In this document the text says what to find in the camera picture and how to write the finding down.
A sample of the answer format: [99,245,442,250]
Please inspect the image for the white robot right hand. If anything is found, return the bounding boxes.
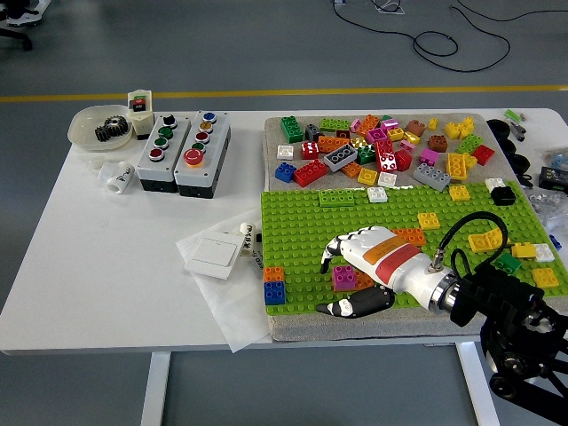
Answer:
[315,225,456,319]

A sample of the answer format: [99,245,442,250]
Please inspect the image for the magenta four-stud brick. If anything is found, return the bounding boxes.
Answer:
[331,264,359,292]

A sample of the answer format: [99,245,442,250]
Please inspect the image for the lime green flat brick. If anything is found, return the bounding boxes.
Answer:
[318,188,357,209]

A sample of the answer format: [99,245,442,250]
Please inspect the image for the light grey eight-stud brick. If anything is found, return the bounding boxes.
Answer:
[413,162,453,192]

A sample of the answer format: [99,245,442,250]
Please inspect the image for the green baseplate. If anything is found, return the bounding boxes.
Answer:
[259,180,568,317]

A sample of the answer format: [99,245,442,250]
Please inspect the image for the red eight-stud brick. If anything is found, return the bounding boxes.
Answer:
[292,159,327,188]
[374,138,398,173]

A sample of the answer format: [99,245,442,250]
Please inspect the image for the grey upturned brick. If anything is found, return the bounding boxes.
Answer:
[322,146,359,173]

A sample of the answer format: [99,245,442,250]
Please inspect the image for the yellow eight-stud brick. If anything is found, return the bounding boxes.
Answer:
[446,152,467,181]

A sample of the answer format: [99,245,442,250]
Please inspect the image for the small dark green brick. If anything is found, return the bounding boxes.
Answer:
[493,252,523,274]

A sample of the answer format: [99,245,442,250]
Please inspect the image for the blue four-stud brick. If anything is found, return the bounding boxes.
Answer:
[263,280,287,306]
[274,162,297,184]

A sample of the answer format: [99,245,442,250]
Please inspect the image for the black brick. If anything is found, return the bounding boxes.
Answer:
[491,185,517,207]

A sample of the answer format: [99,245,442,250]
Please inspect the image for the white printed tube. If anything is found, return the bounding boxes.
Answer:
[237,220,259,258]

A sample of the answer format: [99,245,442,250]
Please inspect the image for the white table leg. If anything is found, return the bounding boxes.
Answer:
[140,352,172,426]
[455,341,501,426]

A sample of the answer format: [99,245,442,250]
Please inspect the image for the white tissue paper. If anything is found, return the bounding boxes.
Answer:
[175,208,272,354]

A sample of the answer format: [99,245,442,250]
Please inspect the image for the clear bag of screws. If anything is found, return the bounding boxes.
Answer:
[530,185,568,245]

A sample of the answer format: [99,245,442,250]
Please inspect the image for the black printed box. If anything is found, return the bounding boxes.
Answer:
[537,166,568,193]

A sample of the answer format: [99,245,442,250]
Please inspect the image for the blue plastic packet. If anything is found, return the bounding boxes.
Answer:
[541,148,568,170]

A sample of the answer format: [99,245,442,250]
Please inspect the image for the grey emergency-stop control box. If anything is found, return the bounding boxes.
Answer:
[171,110,232,200]

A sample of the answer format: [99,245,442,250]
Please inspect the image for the grey four-button control box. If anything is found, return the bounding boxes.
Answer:
[135,113,192,194]

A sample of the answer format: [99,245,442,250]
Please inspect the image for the white pipe tee fitting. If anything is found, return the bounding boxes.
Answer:
[98,161,136,196]

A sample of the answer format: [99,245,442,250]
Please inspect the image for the white plastic bowl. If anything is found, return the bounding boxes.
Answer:
[67,104,134,153]

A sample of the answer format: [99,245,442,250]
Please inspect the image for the black office chair base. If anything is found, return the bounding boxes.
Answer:
[0,20,35,51]

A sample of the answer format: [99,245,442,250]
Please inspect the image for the black strap bundle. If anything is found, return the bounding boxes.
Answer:
[485,117,535,188]

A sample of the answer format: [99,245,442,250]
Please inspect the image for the white wall switch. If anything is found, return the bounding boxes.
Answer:
[183,230,244,280]

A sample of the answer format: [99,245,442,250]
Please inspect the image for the black floor cable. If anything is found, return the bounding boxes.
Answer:
[330,0,568,73]

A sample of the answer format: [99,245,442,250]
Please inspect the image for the white floor cable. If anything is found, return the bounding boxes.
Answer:
[371,0,407,15]

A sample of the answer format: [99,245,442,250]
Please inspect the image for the cream switch box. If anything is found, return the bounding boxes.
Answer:
[126,89,155,141]

